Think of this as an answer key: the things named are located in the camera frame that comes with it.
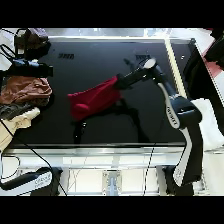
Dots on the cream garment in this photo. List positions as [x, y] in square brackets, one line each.
[13, 128]

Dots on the white garment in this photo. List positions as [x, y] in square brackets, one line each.
[210, 126]

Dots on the dark brown garment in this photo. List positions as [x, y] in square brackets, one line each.
[33, 39]

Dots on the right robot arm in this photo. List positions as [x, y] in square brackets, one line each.
[191, 126]

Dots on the red garment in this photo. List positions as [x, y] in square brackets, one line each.
[96, 98]

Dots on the grey garment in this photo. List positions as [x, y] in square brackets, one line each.
[13, 111]

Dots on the silver frame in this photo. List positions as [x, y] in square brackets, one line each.
[100, 151]

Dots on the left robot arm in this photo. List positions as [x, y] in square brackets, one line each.
[28, 68]

